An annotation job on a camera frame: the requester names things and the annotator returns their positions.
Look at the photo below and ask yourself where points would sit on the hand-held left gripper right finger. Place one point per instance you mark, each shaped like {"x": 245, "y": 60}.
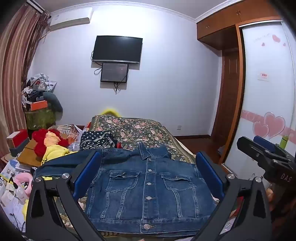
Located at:
{"x": 209, "y": 173}

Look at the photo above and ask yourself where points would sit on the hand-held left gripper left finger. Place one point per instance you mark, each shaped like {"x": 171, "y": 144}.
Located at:
{"x": 89, "y": 171}

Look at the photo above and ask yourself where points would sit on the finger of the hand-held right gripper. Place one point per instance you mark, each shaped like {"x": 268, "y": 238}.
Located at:
{"x": 263, "y": 141}
{"x": 248, "y": 146}

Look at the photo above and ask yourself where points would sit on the blue denim jacket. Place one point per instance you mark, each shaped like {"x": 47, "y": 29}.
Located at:
{"x": 138, "y": 185}

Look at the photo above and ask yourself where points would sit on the person's right forearm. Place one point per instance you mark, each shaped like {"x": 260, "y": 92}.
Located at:
{"x": 283, "y": 199}

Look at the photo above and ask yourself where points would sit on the pile of grey clothes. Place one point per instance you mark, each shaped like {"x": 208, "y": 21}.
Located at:
{"x": 37, "y": 84}

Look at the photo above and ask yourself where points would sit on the green bottle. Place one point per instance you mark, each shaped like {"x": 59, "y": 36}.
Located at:
{"x": 284, "y": 141}

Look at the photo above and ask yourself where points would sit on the navy dotted cloth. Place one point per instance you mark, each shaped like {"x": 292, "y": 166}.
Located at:
{"x": 96, "y": 140}

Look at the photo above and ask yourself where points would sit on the beige patterned blanket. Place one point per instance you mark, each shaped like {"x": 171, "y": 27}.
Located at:
{"x": 185, "y": 147}

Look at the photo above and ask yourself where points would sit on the white heart-print sliding door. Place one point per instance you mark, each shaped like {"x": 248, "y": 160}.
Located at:
{"x": 266, "y": 104}

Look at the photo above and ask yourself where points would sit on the yellow garment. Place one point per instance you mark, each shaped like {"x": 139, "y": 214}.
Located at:
{"x": 54, "y": 155}

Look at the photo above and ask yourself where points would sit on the small red garment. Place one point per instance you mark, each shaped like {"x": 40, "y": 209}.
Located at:
{"x": 119, "y": 145}

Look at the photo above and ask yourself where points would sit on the red cloth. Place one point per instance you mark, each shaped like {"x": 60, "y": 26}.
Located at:
{"x": 235, "y": 208}

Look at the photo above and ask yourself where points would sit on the orange striped cloth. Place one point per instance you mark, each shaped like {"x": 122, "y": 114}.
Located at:
{"x": 68, "y": 132}

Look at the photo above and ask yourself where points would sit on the wooden room door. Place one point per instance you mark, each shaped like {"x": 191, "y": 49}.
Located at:
{"x": 227, "y": 97}

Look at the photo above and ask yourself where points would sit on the red plush toy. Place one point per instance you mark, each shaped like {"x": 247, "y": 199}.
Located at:
{"x": 42, "y": 139}

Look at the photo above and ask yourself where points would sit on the yellow cloth behind bed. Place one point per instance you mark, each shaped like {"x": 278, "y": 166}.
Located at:
{"x": 109, "y": 112}

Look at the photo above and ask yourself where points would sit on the wooden nightstand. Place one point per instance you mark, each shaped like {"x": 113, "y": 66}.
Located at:
{"x": 29, "y": 154}

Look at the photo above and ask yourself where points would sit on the white door label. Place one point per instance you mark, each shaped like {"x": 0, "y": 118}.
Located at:
{"x": 263, "y": 76}

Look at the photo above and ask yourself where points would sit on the pink plush item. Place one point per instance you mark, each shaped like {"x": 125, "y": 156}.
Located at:
{"x": 23, "y": 179}

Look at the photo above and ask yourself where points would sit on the floral bedspread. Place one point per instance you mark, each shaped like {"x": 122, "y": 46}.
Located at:
{"x": 143, "y": 132}

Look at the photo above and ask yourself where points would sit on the green patterned cover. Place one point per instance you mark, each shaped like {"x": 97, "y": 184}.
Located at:
{"x": 39, "y": 119}

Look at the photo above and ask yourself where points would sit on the stack of magazines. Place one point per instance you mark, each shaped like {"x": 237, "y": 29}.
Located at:
{"x": 13, "y": 170}

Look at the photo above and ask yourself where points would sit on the red and white box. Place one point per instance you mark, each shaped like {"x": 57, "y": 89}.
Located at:
{"x": 19, "y": 138}

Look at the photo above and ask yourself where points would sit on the orange box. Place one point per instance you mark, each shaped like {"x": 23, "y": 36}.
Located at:
{"x": 39, "y": 105}

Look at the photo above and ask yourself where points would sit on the wooden wardrobe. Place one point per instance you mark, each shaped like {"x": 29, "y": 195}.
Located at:
{"x": 219, "y": 25}

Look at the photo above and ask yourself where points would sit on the striped brown curtain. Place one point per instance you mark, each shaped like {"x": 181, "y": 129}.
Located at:
{"x": 16, "y": 69}

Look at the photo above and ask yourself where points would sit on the white air conditioner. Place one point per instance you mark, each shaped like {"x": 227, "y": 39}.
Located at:
{"x": 69, "y": 19}

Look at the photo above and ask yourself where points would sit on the small black wall monitor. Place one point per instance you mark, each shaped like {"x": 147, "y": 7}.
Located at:
{"x": 114, "y": 72}

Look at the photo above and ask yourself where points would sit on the wall-mounted black television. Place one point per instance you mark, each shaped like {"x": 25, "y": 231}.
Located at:
{"x": 116, "y": 48}

